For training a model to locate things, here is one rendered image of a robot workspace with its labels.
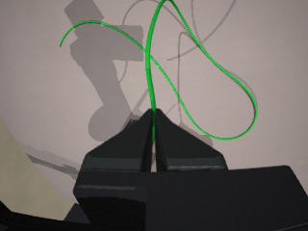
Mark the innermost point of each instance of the green cable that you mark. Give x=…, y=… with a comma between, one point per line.
x=148, y=70

